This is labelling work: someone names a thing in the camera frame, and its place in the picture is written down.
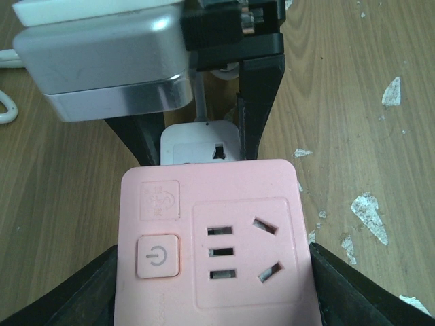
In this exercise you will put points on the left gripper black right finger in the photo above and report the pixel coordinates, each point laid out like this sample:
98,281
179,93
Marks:
347,297

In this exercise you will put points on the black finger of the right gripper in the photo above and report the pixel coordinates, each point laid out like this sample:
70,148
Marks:
259,81
141,135

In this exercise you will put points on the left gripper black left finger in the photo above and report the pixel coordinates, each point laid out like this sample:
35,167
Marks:
85,298

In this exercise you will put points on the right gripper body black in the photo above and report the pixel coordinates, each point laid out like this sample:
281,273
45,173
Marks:
218,33

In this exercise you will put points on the white pink power strip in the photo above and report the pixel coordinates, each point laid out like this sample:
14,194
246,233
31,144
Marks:
200,142

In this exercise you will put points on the pink cube socket adapter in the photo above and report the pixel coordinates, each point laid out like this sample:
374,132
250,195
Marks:
214,244

